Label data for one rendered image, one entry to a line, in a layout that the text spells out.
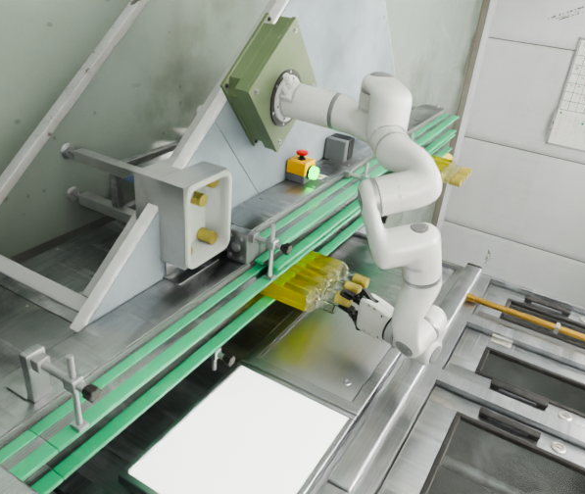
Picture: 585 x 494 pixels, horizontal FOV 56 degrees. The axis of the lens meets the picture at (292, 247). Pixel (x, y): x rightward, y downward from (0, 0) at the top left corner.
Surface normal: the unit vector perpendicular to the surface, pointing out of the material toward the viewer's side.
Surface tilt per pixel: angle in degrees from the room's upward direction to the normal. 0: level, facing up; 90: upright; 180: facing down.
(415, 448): 90
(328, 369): 90
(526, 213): 90
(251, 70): 90
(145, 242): 0
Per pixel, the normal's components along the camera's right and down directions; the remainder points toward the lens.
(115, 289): 0.86, 0.31
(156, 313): 0.08, -0.87
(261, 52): -0.25, -0.43
